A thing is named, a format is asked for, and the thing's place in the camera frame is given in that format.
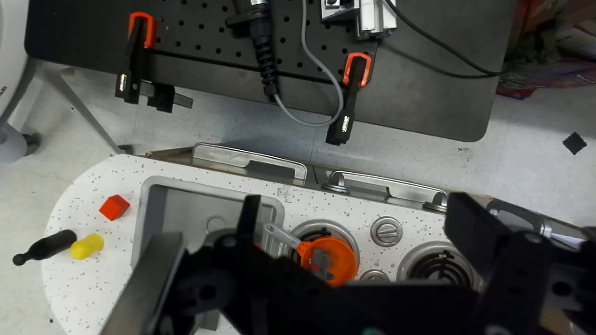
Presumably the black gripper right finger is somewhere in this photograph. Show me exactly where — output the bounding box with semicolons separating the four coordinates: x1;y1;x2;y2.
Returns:
445;194;551;335

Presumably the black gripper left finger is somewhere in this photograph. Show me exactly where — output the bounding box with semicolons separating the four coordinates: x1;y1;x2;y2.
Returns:
155;196;348;335

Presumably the red toy block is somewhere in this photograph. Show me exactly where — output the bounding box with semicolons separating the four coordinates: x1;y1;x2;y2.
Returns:
99;196;130;222

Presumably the grey toy sink basin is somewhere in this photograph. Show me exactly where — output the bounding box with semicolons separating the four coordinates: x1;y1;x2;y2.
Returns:
128;176;287;335

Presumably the orange toy pot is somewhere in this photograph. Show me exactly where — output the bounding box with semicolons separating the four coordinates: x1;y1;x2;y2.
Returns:
264;224;358;287

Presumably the white toy kitchen counter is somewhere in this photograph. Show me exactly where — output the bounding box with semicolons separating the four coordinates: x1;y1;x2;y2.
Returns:
41;146;447;335

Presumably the yellow toy piece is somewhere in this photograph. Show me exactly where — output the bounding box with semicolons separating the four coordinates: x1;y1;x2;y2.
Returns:
69;235;104;261

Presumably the black coil burner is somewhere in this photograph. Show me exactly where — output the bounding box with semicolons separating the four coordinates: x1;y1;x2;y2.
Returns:
397;243;482;291

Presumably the grey stove knob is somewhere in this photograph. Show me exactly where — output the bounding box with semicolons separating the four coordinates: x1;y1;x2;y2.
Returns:
371;217;402;248

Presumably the black perforated breadboard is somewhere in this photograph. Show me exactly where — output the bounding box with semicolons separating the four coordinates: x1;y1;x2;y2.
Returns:
24;0;514;142

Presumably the left orange black clamp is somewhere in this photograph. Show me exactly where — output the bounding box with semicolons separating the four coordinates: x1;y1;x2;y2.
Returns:
115;12;194;112

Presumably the orange black clamp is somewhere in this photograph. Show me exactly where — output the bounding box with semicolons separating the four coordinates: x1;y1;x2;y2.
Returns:
326;53;372;146
115;12;194;112

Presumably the right orange black clamp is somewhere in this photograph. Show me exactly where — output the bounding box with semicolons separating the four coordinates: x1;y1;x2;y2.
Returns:
326;53;372;146

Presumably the grey cable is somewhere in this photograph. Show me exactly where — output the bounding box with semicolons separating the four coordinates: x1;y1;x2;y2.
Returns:
270;0;346;131

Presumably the black ribbed cable connector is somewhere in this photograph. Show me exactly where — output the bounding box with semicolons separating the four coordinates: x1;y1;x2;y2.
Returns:
225;0;279;99

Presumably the silver aluminium bracket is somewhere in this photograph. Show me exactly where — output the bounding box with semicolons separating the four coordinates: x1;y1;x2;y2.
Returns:
320;0;399;40

